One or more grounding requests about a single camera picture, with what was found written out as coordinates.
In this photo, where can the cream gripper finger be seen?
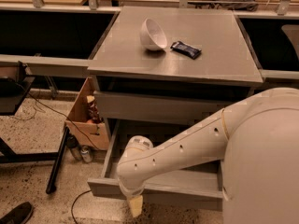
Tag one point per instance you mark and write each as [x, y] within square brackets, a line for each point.
[135, 205]

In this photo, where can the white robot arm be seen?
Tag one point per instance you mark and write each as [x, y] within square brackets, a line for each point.
[257, 142]

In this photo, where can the grey top drawer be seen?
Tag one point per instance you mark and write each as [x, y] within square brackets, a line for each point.
[161, 109]

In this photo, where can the grey drawer cabinet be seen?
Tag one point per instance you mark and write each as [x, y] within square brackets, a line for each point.
[172, 65]

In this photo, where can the silver can on floor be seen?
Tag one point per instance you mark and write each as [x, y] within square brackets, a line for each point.
[86, 154]

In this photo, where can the cardboard box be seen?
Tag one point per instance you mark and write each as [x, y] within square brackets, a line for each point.
[79, 122]

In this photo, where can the dark bottle on floor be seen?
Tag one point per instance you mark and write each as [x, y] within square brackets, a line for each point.
[73, 146]

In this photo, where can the brown item in box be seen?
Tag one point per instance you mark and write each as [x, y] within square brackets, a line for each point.
[92, 109]

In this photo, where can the dark shoe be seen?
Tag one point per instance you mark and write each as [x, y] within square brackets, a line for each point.
[18, 215]

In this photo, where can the dark blue snack packet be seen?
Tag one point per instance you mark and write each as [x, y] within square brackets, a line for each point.
[185, 49]

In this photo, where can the white bowl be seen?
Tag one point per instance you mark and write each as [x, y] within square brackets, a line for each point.
[152, 36]

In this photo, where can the black office chair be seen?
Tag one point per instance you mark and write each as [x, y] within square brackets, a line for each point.
[292, 32]

